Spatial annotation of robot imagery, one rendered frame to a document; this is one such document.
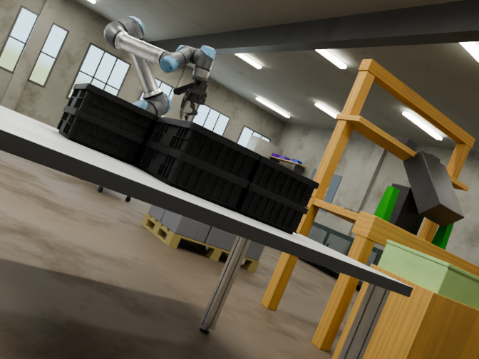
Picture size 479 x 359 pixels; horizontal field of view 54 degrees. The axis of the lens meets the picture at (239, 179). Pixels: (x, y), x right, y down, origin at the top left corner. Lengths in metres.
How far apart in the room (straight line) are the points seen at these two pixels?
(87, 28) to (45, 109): 2.21
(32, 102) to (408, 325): 10.47
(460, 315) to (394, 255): 0.51
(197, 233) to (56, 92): 7.98
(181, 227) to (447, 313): 2.67
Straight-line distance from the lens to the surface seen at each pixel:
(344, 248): 9.01
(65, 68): 12.25
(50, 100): 12.19
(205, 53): 2.28
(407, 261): 3.11
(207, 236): 4.94
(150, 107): 2.54
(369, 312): 1.89
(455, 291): 3.13
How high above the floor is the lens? 0.77
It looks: 1 degrees up
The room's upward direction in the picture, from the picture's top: 23 degrees clockwise
